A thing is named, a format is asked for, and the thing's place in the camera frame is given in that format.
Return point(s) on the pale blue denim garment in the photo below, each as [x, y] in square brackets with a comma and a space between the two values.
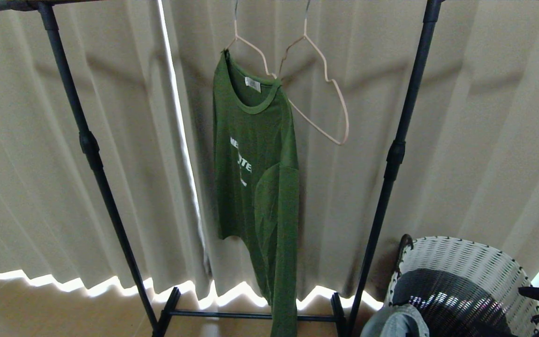
[396, 323]

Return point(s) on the green long-sleeved shirt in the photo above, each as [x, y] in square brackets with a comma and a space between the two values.
[269, 140]

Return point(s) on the pink clothes hanger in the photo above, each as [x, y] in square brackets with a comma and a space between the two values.
[236, 28]
[305, 28]

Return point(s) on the white laundry basket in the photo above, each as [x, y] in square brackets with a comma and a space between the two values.
[461, 255]

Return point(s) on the black clothes rack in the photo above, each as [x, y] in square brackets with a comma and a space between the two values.
[91, 145]

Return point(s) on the beige curtain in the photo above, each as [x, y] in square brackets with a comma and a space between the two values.
[484, 117]

